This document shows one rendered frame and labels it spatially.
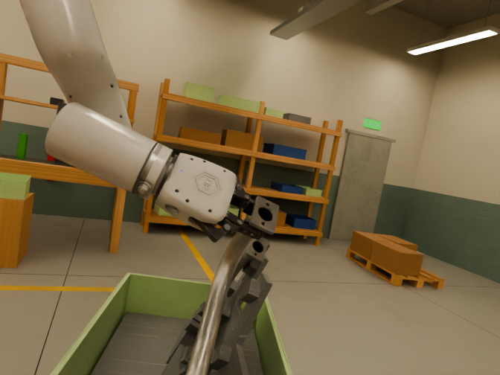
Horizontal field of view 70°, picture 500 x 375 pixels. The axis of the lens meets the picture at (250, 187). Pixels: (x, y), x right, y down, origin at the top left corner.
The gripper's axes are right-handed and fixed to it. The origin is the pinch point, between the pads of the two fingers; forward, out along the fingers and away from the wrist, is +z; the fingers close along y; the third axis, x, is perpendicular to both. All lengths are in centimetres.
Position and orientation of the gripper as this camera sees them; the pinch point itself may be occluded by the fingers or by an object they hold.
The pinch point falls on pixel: (254, 219)
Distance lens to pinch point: 56.5
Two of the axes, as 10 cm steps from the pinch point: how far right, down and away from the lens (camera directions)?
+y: 2.0, -7.2, 6.7
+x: -4.3, 5.5, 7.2
